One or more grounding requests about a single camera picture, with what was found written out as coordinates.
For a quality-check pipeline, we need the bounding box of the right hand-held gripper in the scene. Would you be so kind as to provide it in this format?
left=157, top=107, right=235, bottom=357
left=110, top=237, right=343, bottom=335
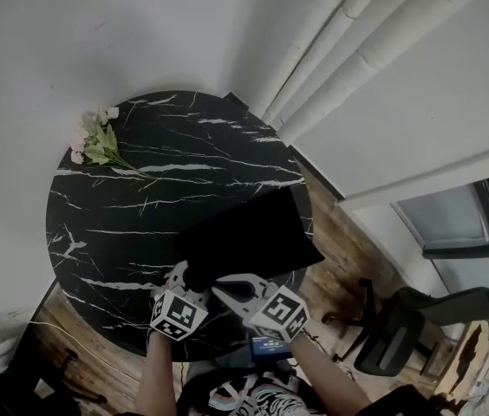
left=211, top=273, right=311, bottom=344

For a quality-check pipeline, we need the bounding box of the small screen device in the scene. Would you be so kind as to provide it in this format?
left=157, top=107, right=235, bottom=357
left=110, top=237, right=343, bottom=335
left=248, top=335, right=292, bottom=362

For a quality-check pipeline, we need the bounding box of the thin white pipe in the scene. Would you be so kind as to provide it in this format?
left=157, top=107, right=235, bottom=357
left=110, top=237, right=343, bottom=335
left=260, top=0, right=387, bottom=119
left=268, top=0, right=439, bottom=127

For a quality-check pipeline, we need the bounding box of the dark framed window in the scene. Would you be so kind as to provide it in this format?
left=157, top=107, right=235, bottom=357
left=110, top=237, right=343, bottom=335
left=390, top=171, right=489, bottom=260

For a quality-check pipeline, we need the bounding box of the black office chair with headrest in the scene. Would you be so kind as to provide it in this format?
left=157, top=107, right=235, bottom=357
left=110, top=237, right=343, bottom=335
left=0, top=318, right=112, bottom=416

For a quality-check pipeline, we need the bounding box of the thick white insulated pipe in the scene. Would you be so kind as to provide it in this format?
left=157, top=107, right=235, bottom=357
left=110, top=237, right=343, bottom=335
left=277, top=0, right=489, bottom=145

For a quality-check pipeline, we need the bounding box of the wooden desk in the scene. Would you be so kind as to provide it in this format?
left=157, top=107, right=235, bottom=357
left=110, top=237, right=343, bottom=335
left=434, top=320, right=489, bottom=401

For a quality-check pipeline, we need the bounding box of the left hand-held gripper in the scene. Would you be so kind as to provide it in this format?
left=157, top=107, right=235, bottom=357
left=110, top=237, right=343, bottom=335
left=149, top=260, right=210, bottom=342

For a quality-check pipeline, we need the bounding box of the black cloth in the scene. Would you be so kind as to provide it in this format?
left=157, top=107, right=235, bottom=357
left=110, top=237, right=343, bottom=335
left=176, top=185, right=327, bottom=293

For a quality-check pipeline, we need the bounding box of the black mesh office chair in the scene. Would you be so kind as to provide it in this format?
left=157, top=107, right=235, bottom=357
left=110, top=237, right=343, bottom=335
left=321, top=276, right=489, bottom=379

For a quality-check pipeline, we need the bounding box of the person's left forearm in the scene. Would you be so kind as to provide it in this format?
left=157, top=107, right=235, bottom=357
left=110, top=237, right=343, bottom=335
left=134, top=331, right=177, bottom=416

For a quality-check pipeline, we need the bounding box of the pale artificial flower bunch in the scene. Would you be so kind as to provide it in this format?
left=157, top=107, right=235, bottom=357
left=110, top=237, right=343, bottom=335
left=68, top=106, right=160, bottom=181

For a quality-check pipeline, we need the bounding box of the person's right forearm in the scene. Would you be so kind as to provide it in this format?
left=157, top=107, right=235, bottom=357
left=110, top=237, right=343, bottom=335
left=290, top=334, right=375, bottom=416

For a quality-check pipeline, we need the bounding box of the thin white floor cable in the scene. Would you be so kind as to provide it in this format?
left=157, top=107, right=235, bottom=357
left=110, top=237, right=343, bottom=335
left=29, top=318, right=142, bottom=377

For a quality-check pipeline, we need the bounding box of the person's black printed shirt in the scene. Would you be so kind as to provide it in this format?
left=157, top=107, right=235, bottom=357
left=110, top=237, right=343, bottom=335
left=178, top=371, right=329, bottom=416

